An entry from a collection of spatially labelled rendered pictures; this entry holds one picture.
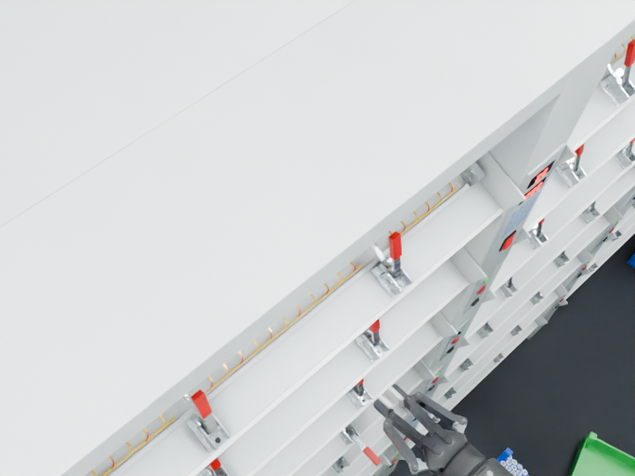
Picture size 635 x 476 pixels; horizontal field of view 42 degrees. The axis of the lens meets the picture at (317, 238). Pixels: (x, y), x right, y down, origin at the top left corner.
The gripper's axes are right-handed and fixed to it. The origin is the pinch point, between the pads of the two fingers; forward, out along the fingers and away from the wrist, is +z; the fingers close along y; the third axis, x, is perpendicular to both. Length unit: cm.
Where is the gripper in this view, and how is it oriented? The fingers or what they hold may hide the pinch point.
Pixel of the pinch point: (383, 394)
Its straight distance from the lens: 144.4
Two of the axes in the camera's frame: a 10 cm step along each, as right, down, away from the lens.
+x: 0.5, 6.1, 7.9
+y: -7.4, 5.6, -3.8
